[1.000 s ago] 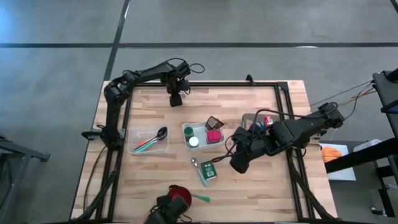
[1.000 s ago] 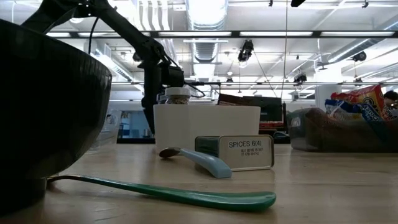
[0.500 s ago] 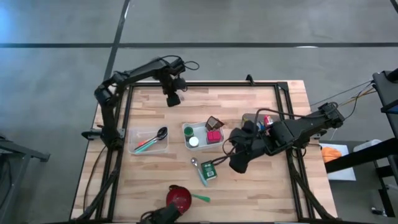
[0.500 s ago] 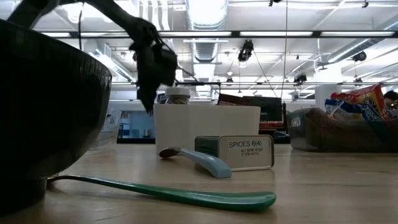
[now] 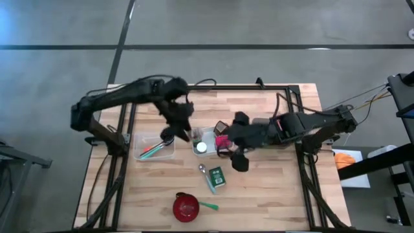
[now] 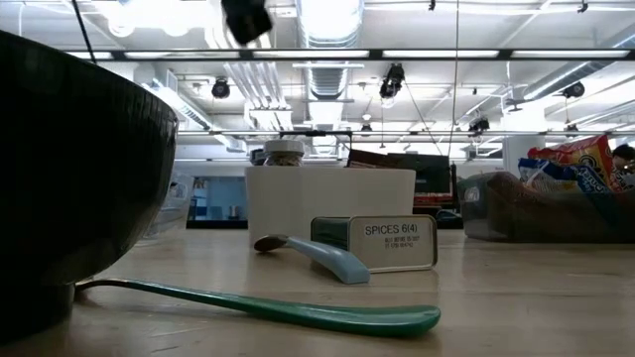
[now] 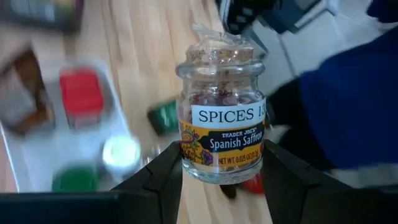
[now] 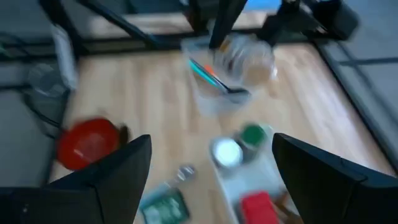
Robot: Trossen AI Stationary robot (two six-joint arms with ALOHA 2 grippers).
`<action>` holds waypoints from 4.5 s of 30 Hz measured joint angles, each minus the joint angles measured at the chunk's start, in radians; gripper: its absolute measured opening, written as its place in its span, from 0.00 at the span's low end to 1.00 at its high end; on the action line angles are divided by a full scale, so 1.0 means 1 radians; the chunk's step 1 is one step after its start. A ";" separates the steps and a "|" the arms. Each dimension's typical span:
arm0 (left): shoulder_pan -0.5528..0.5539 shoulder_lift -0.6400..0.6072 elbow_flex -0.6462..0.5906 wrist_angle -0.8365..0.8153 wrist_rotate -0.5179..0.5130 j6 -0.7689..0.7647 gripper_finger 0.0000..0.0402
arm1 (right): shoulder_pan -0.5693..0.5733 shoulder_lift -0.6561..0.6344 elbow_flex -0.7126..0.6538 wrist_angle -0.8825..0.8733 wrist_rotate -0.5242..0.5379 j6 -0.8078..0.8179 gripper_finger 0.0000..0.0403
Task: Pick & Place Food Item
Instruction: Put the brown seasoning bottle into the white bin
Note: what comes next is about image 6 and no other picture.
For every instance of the brown packet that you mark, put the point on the brown packet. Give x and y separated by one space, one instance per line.
367 158

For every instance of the blue and white snack packet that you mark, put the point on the blue and white snack packet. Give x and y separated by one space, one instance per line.
560 173

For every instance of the black monitor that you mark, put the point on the black monitor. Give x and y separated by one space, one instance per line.
431 173

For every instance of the person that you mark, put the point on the person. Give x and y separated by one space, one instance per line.
624 154

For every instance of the black metal frame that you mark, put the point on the black metal frame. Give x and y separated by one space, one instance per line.
506 53

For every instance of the clear plastic bin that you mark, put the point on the clear plastic bin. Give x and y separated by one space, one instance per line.
173 203

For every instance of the red bowl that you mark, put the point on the red bowl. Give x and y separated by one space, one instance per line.
74 173

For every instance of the white plastic bin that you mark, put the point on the white plastic bin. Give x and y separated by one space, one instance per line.
322 203

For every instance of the green spice tin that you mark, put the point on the green spice tin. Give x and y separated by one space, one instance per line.
397 243

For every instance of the red and white noodle packet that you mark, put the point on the red and white noodle packet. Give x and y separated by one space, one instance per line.
590 151

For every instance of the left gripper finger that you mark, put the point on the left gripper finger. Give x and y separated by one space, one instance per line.
246 20

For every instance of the white-capped spice jar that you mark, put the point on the white-capped spice jar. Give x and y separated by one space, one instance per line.
284 151

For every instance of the black ceiling spotlight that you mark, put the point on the black ceiling spotlight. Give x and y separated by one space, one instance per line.
220 88
478 125
392 82
574 89

